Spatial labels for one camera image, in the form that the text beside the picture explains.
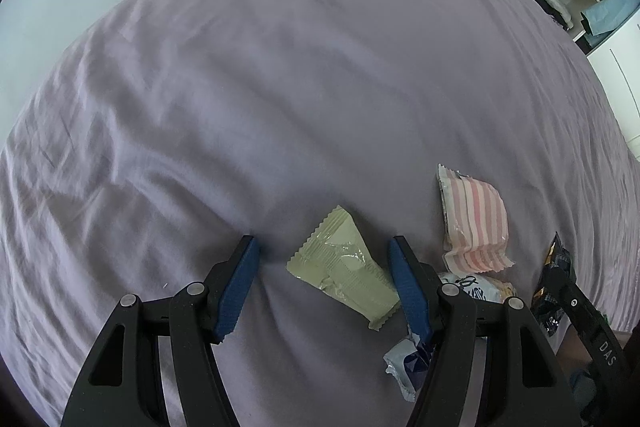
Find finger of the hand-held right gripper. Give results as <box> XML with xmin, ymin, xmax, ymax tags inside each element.
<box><xmin>546</xmin><ymin>266</ymin><xmax>609</xmax><ymax>344</ymax></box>

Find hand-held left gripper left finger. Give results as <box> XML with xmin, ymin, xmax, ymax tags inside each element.
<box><xmin>60</xmin><ymin>234</ymin><xmax>262</xmax><ymax>427</ymax></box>

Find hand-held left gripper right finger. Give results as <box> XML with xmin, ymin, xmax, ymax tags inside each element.
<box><xmin>387</xmin><ymin>235</ymin><xmax>583</xmax><ymax>427</ymax></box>

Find black and gold snack packet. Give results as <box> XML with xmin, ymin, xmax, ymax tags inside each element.
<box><xmin>531</xmin><ymin>232</ymin><xmax>578</xmax><ymax>339</ymax></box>

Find beige snack packet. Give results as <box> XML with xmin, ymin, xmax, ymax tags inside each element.
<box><xmin>286</xmin><ymin>205</ymin><xmax>403</xmax><ymax>332</ymax></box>

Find white crumpled snack packet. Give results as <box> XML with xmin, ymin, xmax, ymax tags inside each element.
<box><xmin>437</xmin><ymin>271</ymin><xmax>517</xmax><ymax>305</ymax></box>

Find small blue white snack packet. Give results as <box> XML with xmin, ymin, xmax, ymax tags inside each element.
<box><xmin>383</xmin><ymin>326</ymin><xmax>441</xmax><ymax>403</ymax></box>

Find pink striped snack packet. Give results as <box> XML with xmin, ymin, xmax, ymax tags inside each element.
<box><xmin>437</xmin><ymin>164</ymin><xmax>516</xmax><ymax>275</ymax></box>

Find purple bed sheet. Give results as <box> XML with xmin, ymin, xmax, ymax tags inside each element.
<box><xmin>0</xmin><ymin>0</ymin><xmax>640</xmax><ymax>427</ymax></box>

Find white wardrobe door panels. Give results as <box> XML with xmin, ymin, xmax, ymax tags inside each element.
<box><xmin>587</xmin><ymin>7</ymin><xmax>640</xmax><ymax>158</ymax></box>

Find light blue hanging garment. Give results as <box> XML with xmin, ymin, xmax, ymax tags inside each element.
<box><xmin>582</xmin><ymin>0</ymin><xmax>640</xmax><ymax>38</ymax></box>

